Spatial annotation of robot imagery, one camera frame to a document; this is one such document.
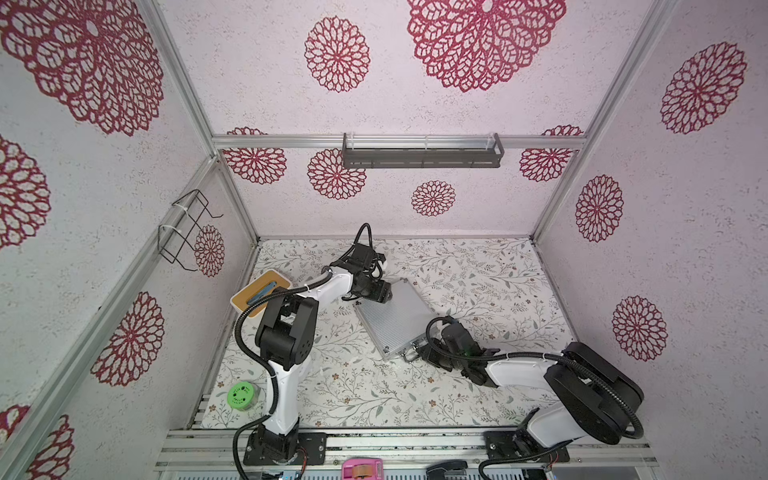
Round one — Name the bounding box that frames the black wire wall rack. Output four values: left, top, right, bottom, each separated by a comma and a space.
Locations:
155, 189, 223, 273

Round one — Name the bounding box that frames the green tape roll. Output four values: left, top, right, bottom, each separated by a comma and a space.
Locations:
227, 381, 259, 411

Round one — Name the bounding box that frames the aluminium poker set case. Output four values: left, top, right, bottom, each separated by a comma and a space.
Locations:
354, 278, 438, 363

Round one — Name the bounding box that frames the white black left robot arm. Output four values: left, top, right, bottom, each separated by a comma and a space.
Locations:
232, 223, 392, 479

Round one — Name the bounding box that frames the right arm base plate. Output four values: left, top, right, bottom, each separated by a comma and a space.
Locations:
483, 430, 570, 465

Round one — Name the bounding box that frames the black tool at front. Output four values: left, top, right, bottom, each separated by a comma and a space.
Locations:
426, 460, 468, 480

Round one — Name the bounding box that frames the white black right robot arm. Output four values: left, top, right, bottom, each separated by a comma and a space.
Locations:
419, 316, 645, 479

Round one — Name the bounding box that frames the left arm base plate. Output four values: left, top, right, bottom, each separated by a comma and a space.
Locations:
242, 430, 328, 467

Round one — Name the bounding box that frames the pink tool at front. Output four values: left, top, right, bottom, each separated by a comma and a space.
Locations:
341, 458, 385, 480

